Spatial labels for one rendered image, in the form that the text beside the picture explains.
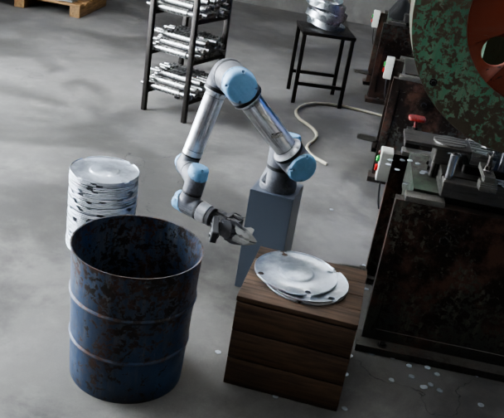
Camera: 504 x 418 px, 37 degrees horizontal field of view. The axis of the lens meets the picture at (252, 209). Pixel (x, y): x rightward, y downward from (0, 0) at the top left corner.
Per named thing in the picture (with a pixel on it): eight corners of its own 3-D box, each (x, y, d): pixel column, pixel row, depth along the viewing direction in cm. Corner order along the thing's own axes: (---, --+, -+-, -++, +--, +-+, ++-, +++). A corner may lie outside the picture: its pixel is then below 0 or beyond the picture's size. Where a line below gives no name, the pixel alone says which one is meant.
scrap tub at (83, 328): (42, 391, 243) (48, 261, 223) (88, 322, 281) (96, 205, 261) (170, 420, 240) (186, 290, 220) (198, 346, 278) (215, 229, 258)
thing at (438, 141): (396, 172, 286) (404, 138, 280) (395, 158, 299) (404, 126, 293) (462, 184, 284) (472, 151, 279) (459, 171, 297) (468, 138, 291)
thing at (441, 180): (438, 196, 271) (443, 181, 269) (431, 154, 312) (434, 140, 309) (523, 212, 269) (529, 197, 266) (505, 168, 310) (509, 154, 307)
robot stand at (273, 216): (234, 285, 320) (249, 188, 301) (246, 267, 336) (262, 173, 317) (274, 297, 317) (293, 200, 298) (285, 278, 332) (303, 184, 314)
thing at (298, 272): (268, 296, 246) (268, 294, 245) (244, 252, 270) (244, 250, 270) (350, 294, 254) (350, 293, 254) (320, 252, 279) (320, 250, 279)
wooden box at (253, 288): (222, 381, 261) (236, 295, 246) (246, 323, 295) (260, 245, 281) (336, 411, 256) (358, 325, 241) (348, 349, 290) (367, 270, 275)
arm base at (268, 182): (254, 188, 302) (258, 165, 298) (264, 176, 316) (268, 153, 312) (290, 197, 299) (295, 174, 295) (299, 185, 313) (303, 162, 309)
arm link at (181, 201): (173, 188, 279) (167, 209, 282) (197, 201, 275) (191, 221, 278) (185, 185, 286) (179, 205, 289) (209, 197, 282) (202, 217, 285)
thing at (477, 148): (469, 163, 280) (472, 153, 278) (465, 150, 294) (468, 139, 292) (493, 168, 279) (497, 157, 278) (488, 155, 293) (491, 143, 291)
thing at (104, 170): (98, 190, 303) (98, 188, 303) (55, 165, 319) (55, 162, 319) (152, 177, 324) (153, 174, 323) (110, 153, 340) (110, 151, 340)
